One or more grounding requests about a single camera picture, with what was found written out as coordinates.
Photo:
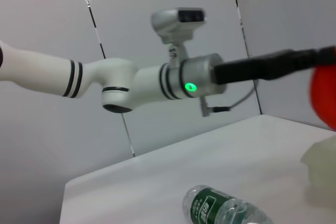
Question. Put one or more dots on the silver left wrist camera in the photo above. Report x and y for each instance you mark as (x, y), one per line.
(173, 23)

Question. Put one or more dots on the clear green-label water bottle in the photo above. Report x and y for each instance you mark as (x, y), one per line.
(210, 205)

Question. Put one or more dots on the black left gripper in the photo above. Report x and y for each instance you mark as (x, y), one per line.
(249, 70)

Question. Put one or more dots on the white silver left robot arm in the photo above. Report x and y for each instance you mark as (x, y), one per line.
(118, 79)

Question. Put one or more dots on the green glass fruit bowl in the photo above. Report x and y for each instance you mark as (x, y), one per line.
(320, 161)

